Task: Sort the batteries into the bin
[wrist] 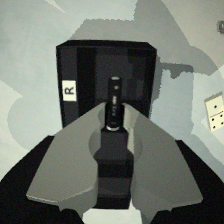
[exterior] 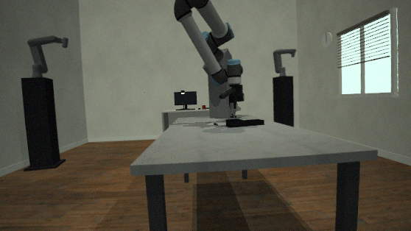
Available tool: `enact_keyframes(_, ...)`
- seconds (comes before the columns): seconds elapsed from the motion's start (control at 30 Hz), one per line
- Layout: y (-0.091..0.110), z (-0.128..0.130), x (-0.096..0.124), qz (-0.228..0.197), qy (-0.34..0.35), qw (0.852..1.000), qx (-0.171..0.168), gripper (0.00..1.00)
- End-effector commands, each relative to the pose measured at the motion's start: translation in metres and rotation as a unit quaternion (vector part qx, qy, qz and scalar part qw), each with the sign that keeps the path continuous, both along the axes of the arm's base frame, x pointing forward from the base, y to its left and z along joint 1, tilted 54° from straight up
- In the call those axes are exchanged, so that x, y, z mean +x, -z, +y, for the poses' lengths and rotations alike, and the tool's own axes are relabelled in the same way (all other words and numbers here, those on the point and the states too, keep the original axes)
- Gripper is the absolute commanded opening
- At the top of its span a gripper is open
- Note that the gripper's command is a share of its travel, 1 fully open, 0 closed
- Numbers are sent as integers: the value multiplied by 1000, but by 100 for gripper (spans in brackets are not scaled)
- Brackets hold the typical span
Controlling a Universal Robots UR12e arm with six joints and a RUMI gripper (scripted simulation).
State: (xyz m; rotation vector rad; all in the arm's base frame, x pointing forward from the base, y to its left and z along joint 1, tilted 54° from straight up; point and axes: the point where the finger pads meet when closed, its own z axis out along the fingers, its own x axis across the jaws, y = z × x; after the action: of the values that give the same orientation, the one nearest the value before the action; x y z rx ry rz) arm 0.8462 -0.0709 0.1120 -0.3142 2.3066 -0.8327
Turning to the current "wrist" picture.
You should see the cream domino tile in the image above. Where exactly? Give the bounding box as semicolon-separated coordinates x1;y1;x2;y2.
204;93;224;132

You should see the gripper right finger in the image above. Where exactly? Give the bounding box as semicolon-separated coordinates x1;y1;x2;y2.
120;103;224;224

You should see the black bin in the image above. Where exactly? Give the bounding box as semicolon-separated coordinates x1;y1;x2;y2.
56;40;157;210

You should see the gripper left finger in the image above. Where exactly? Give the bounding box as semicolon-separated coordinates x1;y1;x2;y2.
0;102;108;224

